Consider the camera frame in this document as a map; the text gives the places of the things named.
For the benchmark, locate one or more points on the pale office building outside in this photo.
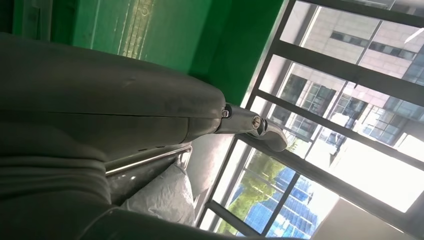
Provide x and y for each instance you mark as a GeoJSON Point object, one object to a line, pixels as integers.
{"type": "Point", "coordinates": [348, 26]}

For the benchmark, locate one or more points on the green conveyor belt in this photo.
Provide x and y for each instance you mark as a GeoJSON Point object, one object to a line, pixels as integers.
{"type": "Point", "coordinates": [198, 33]}

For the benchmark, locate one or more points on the ribbed grey left arm sleeve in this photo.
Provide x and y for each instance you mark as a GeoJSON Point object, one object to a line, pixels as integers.
{"type": "Point", "coordinates": [49, 179]}

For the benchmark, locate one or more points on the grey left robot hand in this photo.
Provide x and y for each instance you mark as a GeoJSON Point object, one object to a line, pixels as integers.
{"type": "Point", "coordinates": [99, 99]}

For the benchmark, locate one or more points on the grey plastic package red stripe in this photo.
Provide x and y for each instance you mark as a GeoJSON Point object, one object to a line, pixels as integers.
{"type": "Point", "coordinates": [162, 198]}

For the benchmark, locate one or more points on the blue glass building outside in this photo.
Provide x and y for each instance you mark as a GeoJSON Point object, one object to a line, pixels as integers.
{"type": "Point", "coordinates": [291, 215]}

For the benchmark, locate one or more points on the shiny metal conveyor rail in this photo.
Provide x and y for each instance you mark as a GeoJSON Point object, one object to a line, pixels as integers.
{"type": "Point", "coordinates": [149, 159]}

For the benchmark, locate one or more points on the black window frame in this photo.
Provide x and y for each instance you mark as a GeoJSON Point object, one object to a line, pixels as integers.
{"type": "Point", "coordinates": [331, 63]}

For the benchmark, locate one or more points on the beige flat panel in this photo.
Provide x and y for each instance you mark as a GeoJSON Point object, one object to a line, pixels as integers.
{"type": "Point", "coordinates": [357, 225]}

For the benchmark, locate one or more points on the green tree outside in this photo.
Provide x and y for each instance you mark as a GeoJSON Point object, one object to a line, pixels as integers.
{"type": "Point", "coordinates": [255, 195]}

